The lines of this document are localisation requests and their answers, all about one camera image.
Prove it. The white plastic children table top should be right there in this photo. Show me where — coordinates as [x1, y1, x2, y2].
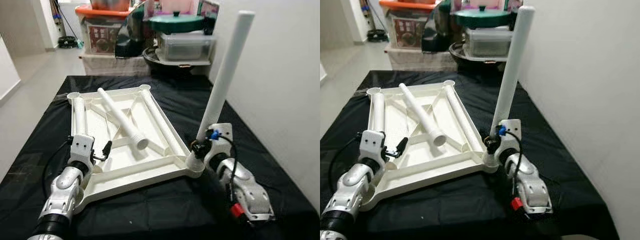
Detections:
[366, 80, 501, 212]
[66, 84, 206, 213]

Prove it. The black tablecloth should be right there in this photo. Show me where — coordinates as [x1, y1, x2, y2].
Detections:
[320, 70, 621, 240]
[0, 75, 321, 240]

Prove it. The beige cloth-covered bench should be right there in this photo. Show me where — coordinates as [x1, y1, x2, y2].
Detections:
[79, 52, 151, 77]
[384, 47, 456, 72]

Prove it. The black wok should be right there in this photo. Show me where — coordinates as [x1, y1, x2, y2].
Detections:
[448, 42, 508, 71]
[142, 46, 211, 76]

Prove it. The clear plastic storage box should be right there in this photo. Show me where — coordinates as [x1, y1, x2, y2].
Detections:
[155, 32, 217, 63]
[462, 27, 516, 58]

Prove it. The clear storage box orange lid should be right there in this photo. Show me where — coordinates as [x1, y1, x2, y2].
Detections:
[75, 4, 132, 56]
[379, 0, 436, 51]

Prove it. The black shiny bag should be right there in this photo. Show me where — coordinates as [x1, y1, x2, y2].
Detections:
[421, 2, 458, 53]
[114, 6, 151, 58]

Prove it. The broom stick with blue tape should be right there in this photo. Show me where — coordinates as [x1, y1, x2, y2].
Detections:
[50, 0, 66, 36]
[361, 0, 375, 31]

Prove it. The colourful printed carton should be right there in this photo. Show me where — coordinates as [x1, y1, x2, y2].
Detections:
[197, 0, 221, 36]
[502, 0, 523, 26]

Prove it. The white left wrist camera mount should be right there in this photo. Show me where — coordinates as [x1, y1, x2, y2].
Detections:
[68, 133, 97, 168]
[359, 129, 388, 165]

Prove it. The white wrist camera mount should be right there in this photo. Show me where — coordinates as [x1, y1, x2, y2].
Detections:
[68, 133, 97, 168]
[492, 118, 522, 153]
[202, 122, 234, 158]
[359, 129, 388, 165]

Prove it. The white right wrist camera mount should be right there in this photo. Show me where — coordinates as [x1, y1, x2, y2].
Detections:
[202, 122, 234, 158]
[492, 118, 522, 153]

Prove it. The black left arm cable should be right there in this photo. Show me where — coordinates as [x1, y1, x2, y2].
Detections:
[327, 137, 362, 193]
[42, 141, 72, 198]

